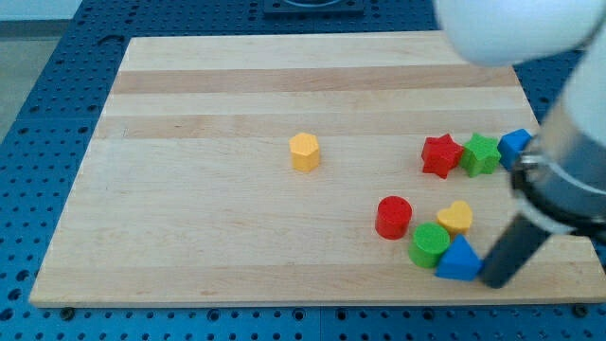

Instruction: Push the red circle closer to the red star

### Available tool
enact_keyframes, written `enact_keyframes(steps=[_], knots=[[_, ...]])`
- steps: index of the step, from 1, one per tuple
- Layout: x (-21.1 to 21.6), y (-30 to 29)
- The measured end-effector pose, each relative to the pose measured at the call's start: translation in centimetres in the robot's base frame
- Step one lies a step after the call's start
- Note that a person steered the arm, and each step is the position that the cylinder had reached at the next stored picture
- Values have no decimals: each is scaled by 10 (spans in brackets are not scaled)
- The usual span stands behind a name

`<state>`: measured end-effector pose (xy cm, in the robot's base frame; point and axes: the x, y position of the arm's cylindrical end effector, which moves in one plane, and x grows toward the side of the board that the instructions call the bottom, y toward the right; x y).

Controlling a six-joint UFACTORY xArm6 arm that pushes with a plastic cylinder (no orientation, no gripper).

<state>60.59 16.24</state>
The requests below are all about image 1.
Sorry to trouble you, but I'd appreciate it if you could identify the silver end effector flange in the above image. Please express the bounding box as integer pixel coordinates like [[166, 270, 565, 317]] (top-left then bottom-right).
[[511, 102, 605, 236]]

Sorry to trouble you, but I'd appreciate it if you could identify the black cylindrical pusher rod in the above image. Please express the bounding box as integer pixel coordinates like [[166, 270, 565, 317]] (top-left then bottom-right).
[[479, 214, 551, 289]]

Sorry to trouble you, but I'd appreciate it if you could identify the yellow hexagon block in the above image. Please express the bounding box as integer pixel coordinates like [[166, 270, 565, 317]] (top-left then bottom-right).
[[289, 133, 320, 172]]

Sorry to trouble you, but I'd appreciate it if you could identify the blue cube block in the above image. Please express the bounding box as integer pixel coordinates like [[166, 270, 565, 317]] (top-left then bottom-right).
[[497, 129, 532, 171]]

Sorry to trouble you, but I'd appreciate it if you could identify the green cylinder block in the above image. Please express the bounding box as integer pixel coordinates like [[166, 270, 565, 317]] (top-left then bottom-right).
[[408, 223, 451, 268]]

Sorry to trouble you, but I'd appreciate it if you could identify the yellow heart block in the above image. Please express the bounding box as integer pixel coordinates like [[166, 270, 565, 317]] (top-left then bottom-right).
[[437, 201, 473, 238]]

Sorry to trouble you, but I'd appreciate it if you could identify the red cylinder block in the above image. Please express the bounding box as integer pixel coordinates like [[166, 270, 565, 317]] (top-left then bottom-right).
[[375, 196, 413, 240]]

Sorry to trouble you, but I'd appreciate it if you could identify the wooden board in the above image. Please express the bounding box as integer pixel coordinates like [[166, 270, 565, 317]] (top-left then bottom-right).
[[29, 31, 605, 308]]

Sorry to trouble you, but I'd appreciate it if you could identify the red star block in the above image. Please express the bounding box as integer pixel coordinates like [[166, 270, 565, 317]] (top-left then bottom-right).
[[421, 134, 464, 179]]

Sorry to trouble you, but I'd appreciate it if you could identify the blue triangle block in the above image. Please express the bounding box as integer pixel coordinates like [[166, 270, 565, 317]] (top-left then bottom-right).
[[435, 235, 483, 281]]

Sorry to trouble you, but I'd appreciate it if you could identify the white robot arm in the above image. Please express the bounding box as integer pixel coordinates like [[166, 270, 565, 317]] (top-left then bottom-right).
[[434, 0, 605, 288]]

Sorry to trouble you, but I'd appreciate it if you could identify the green star block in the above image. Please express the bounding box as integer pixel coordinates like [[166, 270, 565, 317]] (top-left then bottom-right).
[[459, 133, 501, 177]]

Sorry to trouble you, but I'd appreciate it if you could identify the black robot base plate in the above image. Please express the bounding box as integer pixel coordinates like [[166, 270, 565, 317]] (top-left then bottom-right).
[[261, 0, 365, 14]]

